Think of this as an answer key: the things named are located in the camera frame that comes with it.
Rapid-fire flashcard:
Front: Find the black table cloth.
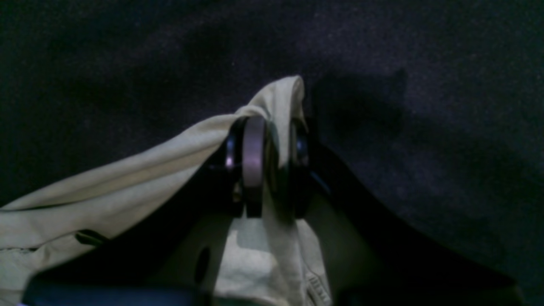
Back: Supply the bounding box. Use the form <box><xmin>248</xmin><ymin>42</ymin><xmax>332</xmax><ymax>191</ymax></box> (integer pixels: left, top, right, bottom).
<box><xmin>0</xmin><ymin>0</ymin><xmax>544</xmax><ymax>306</ymax></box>

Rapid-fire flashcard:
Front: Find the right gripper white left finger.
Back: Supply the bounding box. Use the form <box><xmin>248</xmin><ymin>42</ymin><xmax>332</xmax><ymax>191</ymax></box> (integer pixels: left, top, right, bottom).
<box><xmin>21</xmin><ymin>116</ymin><xmax>267</xmax><ymax>306</ymax></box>

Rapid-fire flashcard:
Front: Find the green T-shirt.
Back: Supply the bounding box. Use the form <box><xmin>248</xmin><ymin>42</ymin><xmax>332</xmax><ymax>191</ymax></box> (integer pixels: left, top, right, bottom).
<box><xmin>0</xmin><ymin>76</ymin><xmax>332</xmax><ymax>306</ymax></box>

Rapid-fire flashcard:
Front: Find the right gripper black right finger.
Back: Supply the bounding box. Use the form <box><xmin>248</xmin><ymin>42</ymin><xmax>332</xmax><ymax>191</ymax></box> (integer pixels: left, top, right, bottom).
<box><xmin>278</xmin><ymin>119</ymin><xmax>523</xmax><ymax>306</ymax></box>

